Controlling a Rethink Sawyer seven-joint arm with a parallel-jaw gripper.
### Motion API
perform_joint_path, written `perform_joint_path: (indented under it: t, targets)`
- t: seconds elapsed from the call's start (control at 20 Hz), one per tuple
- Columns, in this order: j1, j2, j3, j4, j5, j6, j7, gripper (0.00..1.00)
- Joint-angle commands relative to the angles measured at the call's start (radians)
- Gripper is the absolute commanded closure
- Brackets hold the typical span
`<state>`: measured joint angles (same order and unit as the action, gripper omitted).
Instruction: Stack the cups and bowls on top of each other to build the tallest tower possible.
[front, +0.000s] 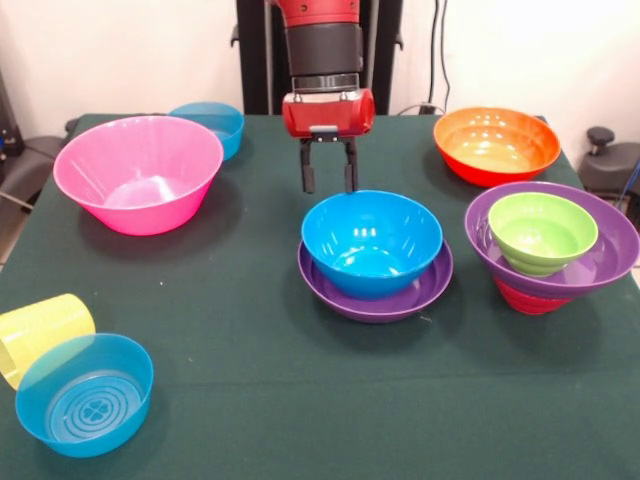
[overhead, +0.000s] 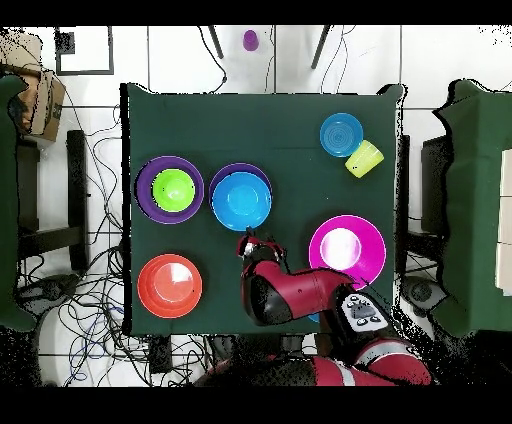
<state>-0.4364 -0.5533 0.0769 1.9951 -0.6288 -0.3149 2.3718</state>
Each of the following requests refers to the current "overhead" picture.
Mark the small green bowl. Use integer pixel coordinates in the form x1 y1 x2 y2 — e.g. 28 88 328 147
150 168 197 214

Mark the purple bowl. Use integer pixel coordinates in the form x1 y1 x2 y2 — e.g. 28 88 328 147
208 161 274 201
133 155 206 225

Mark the orange bowl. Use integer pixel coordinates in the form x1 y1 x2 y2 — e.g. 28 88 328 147
136 253 204 320

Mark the large pink bowl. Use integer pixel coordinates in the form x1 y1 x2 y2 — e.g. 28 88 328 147
308 214 388 291

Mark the dark green table cloth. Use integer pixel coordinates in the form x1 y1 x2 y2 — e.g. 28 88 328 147
119 81 409 337

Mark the translucent yellow cup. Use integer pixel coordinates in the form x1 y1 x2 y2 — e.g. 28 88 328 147
344 139 386 180

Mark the black tripod leg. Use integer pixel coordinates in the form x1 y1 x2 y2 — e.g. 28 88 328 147
310 25 332 70
207 25 225 60

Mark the green cloth covered table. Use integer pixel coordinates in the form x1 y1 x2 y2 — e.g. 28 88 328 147
0 73 37 333
431 78 512 339

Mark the cardboard box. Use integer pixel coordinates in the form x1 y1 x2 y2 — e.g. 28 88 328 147
0 30 67 143

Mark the tangle of black cables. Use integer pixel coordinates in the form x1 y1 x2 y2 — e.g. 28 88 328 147
15 79 213 387

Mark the black floor cable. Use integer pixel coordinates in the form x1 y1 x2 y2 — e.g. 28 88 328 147
195 25 230 94

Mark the black metal frame stand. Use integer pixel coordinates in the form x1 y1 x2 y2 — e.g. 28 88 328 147
16 129 90 273

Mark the black square floor frame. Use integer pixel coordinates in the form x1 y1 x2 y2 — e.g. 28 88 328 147
54 25 115 76

